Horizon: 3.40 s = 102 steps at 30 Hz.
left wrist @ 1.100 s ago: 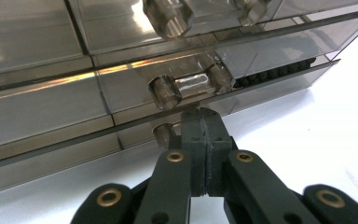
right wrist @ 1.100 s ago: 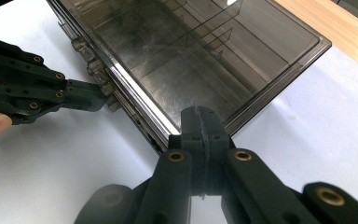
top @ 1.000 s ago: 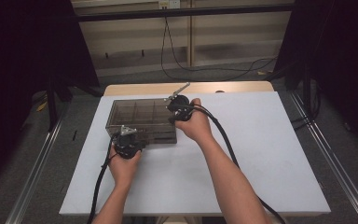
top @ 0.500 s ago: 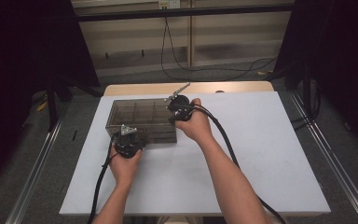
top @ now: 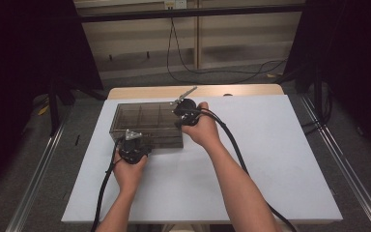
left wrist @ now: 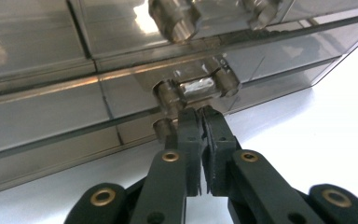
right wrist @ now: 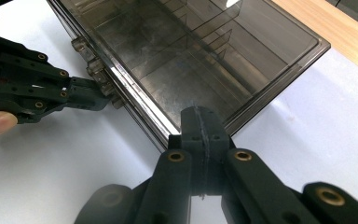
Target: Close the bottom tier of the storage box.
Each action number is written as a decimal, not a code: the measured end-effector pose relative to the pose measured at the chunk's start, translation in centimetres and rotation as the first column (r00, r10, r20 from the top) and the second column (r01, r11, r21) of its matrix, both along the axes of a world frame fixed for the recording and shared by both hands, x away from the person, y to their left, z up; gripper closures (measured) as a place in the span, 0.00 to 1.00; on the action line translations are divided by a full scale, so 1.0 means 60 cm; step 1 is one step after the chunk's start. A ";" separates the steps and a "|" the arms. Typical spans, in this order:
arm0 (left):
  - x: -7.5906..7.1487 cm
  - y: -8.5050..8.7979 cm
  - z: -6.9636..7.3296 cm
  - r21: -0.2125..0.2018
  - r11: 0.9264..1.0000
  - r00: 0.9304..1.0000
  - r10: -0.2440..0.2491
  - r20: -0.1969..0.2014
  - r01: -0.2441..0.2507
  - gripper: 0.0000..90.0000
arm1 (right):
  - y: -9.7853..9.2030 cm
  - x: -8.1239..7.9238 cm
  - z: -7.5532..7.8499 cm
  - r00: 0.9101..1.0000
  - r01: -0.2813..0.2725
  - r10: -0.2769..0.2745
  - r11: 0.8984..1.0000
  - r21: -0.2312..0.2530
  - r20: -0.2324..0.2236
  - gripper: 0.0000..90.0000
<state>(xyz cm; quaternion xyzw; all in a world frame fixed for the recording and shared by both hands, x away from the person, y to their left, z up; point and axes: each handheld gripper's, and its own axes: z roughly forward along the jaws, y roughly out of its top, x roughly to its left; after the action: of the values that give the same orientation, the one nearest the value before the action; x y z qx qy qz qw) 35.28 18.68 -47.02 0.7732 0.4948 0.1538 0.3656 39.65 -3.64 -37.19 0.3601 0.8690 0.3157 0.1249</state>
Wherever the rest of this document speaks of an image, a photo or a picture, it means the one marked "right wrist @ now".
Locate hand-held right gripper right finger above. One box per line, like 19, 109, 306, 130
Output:
203, 106, 321, 224

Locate white table sheet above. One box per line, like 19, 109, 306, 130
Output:
0, 0, 358, 224

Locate smoky transparent drawer box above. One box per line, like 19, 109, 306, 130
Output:
46, 0, 332, 153

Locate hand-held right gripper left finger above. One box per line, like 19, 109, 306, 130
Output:
138, 105, 207, 224

